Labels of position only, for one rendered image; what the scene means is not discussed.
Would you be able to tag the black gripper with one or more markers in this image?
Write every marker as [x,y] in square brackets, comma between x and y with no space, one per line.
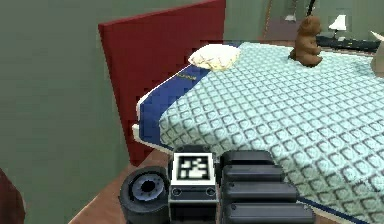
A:
[144,193]

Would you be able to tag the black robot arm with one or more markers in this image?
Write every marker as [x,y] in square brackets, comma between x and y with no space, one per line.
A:
[253,190]

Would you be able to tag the dark red-brown round object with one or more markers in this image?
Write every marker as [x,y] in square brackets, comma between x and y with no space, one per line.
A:
[9,200]

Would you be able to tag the bed with pale green cover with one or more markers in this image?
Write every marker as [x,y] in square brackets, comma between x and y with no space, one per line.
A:
[266,113]

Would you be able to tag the white pillow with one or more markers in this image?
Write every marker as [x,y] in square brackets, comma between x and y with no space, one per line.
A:
[215,57]

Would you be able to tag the brown teddy bear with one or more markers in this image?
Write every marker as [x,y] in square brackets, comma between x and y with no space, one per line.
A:
[307,41]

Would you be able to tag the dark low table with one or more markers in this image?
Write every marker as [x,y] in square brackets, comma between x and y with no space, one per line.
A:
[350,43]

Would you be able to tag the white table lamp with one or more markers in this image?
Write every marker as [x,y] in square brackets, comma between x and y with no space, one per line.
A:
[338,25]

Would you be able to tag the beige pale object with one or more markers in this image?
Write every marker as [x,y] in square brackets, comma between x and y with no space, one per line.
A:
[378,60]

